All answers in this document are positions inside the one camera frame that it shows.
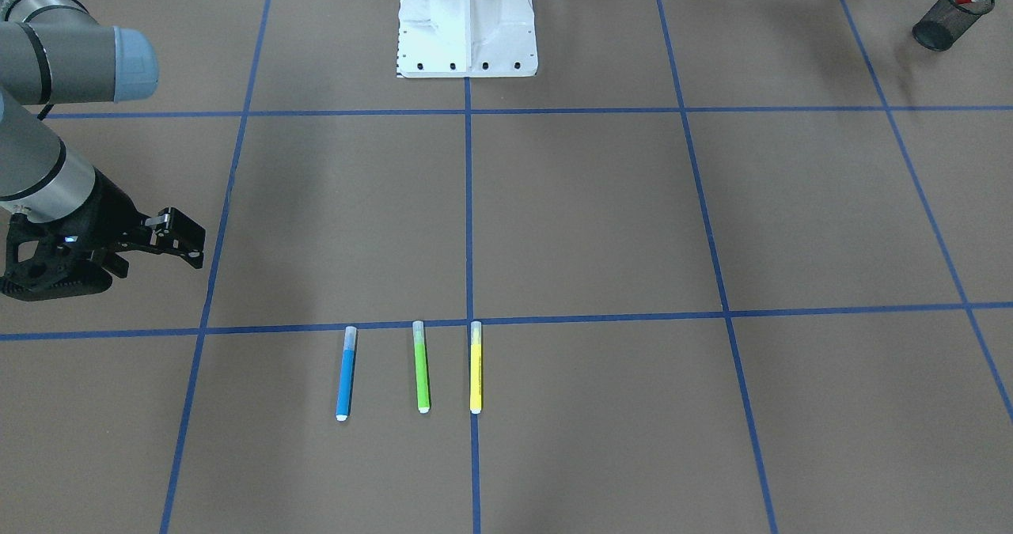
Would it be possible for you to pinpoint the black mesh pen cup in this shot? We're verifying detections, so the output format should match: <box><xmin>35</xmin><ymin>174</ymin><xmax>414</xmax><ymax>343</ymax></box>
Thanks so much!
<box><xmin>911</xmin><ymin>0</ymin><xmax>995</xmax><ymax>52</ymax></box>

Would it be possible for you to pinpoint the yellow marker pen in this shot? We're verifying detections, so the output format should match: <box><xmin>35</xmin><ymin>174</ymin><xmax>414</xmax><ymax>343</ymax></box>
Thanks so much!
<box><xmin>468</xmin><ymin>320</ymin><xmax>484</xmax><ymax>415</ymax></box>

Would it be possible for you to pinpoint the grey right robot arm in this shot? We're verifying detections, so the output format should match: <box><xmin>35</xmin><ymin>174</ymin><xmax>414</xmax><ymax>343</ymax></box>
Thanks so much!
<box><xmin>2</xmin><ymin>0</ymin><xmax>206</xmax><ymax>284</ymax></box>

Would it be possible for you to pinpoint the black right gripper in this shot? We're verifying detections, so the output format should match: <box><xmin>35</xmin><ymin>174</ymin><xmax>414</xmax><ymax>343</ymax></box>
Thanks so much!
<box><xmin>60</xmin><ymin>171</ymin><xmax>206</xmax><ymax>270</ymax></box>

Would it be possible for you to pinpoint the green marker pen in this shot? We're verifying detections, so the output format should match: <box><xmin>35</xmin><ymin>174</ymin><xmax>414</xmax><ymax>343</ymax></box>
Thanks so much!
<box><xmin>412</xmin><ymin>319</ymin><xmax>431</xmax><ymax>415</ymax></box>

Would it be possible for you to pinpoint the blue marker pen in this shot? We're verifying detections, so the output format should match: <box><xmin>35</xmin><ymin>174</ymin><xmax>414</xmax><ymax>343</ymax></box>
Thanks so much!
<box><xmin>334</xmin><ymin>325</ymin><xmax>358</xmax><ymax>422</ymax></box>

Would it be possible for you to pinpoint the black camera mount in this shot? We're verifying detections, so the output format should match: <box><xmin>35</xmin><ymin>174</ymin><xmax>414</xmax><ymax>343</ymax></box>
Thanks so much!
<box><xmin>1</xmin><ymin>213</ymin><xmax>129</xmax><ymax>302</ymax></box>

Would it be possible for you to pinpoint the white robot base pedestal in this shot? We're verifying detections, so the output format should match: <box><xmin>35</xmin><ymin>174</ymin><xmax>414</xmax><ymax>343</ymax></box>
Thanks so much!
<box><xmin>396</xmin><ymin>0</ymin><xmax>539</xmax><ymax>78</ymax></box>

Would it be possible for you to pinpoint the brown table mat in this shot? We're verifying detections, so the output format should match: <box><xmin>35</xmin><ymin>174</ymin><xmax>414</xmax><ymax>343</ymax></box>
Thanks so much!
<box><xmin>2</xmin><ymin>0</ymin><xmax>1012</xmax><ymax>533</ymax></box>

